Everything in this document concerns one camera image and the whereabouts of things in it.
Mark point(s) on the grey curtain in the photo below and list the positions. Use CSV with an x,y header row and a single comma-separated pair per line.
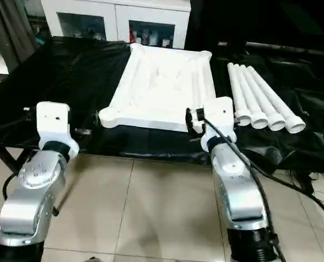
x,y
6,32

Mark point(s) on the black metal stand leg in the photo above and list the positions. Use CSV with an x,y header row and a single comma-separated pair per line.
x,y
6,158

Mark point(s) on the dark metal rod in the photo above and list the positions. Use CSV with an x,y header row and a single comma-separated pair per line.
x,y
287,49

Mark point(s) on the white plastic table top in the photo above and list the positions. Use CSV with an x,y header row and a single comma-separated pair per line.
x,y
156,90

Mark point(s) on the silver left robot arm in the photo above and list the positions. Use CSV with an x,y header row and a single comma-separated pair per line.
x,y
33,174

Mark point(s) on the black work mat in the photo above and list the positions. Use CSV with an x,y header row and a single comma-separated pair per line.
x,y
69,82

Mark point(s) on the white glass-door cabinet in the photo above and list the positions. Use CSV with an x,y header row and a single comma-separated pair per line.
x,y
115,24

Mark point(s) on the white plastic table leg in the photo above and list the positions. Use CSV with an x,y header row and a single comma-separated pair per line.
x,y
272,94
248,94
237,94
259,94

